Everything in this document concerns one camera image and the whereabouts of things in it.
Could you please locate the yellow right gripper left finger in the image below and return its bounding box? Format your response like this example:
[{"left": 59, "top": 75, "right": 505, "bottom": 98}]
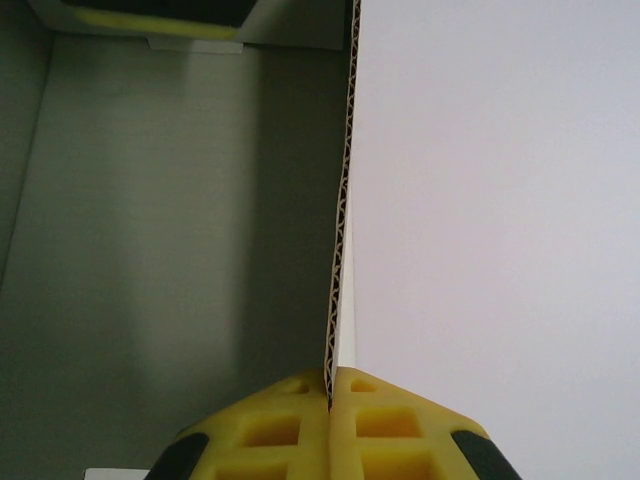
[{"left": 148, "top": 368, "right": 333, "bottom": 480}]

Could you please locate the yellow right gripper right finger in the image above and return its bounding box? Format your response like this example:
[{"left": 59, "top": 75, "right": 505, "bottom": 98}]
[{"left": 328, "top": 365, "right": 525, "bottom": 480}]

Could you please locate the grey cardboard box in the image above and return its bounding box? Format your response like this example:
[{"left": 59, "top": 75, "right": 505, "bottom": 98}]
[{"left": 0, "top": 0, "right": 364, "bottom": 480}]

